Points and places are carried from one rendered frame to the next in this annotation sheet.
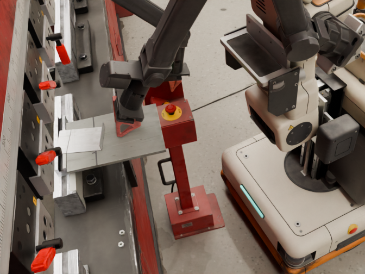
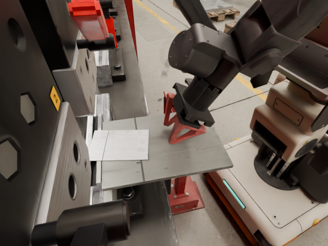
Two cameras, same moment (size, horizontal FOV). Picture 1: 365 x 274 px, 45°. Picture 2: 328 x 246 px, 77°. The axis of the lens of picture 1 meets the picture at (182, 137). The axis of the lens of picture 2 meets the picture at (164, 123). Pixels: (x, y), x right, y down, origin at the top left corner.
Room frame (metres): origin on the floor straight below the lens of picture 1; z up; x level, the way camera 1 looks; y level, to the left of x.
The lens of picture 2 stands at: (0.53, 0.22, 1.36)
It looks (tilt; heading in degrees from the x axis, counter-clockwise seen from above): 45 degrees down; 352
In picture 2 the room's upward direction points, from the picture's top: straight up
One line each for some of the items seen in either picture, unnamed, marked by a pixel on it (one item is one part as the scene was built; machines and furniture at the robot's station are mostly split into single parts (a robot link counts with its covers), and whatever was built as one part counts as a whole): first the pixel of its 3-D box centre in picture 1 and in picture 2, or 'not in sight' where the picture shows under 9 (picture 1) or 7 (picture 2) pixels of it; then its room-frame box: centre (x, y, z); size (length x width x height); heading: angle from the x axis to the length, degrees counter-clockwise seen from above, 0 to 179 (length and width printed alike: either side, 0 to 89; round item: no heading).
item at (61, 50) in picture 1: (58, 49); (105, 25); (0.98, 0.28, 1.20); 0.04 x 0.02 x 0.10; 93
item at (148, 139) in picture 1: (113, 136); (161, 143); (0.83, 0.18, 1.00); 0.26 x 0.18 x 0.01; 93
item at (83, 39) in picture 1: (83, 45); (117, 60); (1.43, 0.31, 0.89); 0.30 x 0.05 x 0.03; 3
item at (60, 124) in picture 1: (62, 144); (95, 147); (0.84, 0.33, 0.99); 0.20 x 0.03 x 0.03; 3
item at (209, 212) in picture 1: (194, 209); (183, 193); (1.14, 0.01, 0.06); 0.25 x 0.20 x 0.12; 95
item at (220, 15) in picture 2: not in sight; (203, 7); (4.88, -1.21, 0.07); 1.20 x 0.80 x 0.14; 15
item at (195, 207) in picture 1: (186, 203); (179, 189); (1.14, 0.04, 0.13); 0.10 x 0.10 x 0.01; 5
